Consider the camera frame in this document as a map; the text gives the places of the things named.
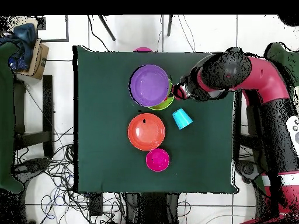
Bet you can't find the green bowl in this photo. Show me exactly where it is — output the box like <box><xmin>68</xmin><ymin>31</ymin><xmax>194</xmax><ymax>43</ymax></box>
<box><xmin>147</xmin><ymin>79</ymin><xmax>175</xmax><ymax>111</ymax></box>

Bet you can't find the blue cup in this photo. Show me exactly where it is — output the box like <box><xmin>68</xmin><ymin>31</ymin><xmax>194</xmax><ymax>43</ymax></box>
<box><xmin>172</xmin><ymin>108</ymin><xmax>194</xmax><ymax>131</ymax></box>

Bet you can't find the purple bowl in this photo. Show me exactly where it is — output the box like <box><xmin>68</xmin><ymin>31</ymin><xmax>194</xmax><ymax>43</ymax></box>
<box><xmin>128</xmin><ymin>64</ymin><xmax>170</xmax><ymax>107</ymax></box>

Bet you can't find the orange bowl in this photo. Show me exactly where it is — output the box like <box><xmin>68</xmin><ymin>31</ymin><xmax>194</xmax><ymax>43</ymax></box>
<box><xmin>127</xmin><ymin>113</ymin><xmax>166</xmax><ymax>151</ymax></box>

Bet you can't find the black tripod leg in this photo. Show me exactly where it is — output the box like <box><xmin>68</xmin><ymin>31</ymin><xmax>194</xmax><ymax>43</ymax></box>
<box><xmin>98</xmin><ymin>15</ymin><xmax>117</xmax><ymax>42</ymax></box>
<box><xmin>166</xmin><ymin>15</ymin><xmax>174</xmax><ymax>37</ymax></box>

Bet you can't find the small pink bowl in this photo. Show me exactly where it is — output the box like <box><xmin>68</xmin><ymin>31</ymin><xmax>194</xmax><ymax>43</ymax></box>
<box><xmin>145</xmin><ymin>148</ymin><xmax>171</xmax><ymax>173</ymax></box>

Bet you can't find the dark green table cloth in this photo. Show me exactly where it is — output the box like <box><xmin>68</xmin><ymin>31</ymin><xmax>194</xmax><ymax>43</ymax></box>
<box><xmin>72</xmin><ymin>44</ymin><xmax>242</xmax><ymax>194</ymax></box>

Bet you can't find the green cloth side table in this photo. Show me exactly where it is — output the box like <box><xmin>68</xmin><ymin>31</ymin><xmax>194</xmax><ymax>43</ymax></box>
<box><xmin>263</xmin><ymin>41</ymin><xmax>299</xmax><ymax>113</ymax></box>
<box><xmin>0</xmin><ymin>41</ymin><xmax>25</xmax><ymax>194</ymax></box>

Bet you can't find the black framed board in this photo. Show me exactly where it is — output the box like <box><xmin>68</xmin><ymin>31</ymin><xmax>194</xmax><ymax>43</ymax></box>
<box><xmin>37</xmin><ymin>15</ymin><xmax>70</xmax><ymax>43</ymax></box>

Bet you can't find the black power adapter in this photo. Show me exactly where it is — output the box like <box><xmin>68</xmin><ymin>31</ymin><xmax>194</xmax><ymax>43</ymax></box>
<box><xmin>89</xmin><ymin>192</ymin><xmax>104</xmax><ymax>217</ymax></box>

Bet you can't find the cardboard box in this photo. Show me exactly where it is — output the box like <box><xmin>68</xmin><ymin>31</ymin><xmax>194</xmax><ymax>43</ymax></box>
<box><xmin>17</xmin><ymin>38</ymin><xmax>50</xmax><ymax>81</ymax></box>

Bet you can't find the blue fabric bag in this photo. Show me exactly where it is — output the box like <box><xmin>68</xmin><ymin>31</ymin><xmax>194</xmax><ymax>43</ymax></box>
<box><xmin>0</xmin><ymin>22</ymin><xmax>39</xmax><ymax>72</ymax></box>

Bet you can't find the black stool frame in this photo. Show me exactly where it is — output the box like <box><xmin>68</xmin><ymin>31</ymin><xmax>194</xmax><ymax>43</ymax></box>
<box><xmin>13</xmin><ymin>75</ymin><xmax>55</xmax><ymax>159</ymax></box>
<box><xmin>233</xmin><ymin>90</ymin><xmax>258</xmax><ymax>159</ymax></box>

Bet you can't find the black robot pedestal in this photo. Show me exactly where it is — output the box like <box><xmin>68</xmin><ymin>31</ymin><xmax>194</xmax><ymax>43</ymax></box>
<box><xmin>124</xmin><ymin>192</ymin><xmax>181</xmax><ymax>224</ymax></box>

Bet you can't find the floor cable tangle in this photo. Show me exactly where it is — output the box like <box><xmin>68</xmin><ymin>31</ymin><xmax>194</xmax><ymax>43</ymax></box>
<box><xmin>13</xmin><ymin>127</ymin><xmax>126</xmax><ymax>224</ymax></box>

